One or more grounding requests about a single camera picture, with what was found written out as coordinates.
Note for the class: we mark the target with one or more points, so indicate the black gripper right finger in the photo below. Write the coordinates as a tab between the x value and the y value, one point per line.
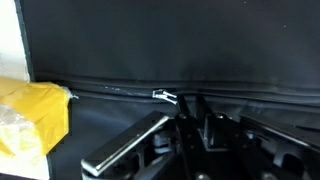
266	146

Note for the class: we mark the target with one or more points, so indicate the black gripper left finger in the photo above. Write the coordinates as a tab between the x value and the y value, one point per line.
126	143

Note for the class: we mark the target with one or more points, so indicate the black fleece zip jacket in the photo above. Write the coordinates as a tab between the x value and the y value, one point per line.
166	40

